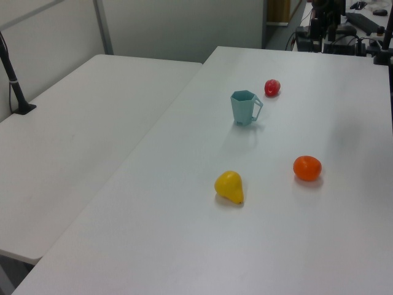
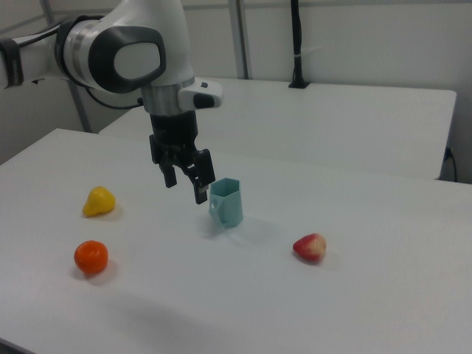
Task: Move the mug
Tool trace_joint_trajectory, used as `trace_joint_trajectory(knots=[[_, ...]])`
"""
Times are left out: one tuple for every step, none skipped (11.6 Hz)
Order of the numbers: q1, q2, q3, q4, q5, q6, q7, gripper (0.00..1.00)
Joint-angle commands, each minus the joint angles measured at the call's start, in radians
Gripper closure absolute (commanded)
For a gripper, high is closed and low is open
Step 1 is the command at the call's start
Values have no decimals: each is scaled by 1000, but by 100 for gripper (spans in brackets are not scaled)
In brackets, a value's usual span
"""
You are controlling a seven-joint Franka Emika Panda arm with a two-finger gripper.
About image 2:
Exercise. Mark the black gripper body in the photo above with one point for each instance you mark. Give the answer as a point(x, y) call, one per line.
point(173, 129)

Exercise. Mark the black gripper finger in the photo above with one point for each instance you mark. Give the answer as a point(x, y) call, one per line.
point(202, 173)
point(170, 177)

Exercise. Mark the teal hexagonal mug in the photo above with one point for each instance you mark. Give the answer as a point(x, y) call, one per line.
point(228, 206)

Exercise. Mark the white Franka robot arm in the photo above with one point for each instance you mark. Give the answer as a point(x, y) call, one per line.
point(136, 33)

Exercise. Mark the yellow toy pear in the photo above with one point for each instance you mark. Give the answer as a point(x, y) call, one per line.
point(97, 202)

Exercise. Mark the orange toy tangerine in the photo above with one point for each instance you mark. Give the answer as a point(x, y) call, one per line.
point(91, 257)

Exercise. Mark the white table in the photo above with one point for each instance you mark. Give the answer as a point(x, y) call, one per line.
point(313, 125)

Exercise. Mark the red toy strawberry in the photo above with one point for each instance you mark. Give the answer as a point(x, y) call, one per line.
point(310, 248)

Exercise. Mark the grey slanted partition post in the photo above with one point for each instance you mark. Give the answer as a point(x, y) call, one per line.
point(82, 107)

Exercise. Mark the black camera stand pole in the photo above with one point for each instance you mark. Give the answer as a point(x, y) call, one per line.
point(296, 40)

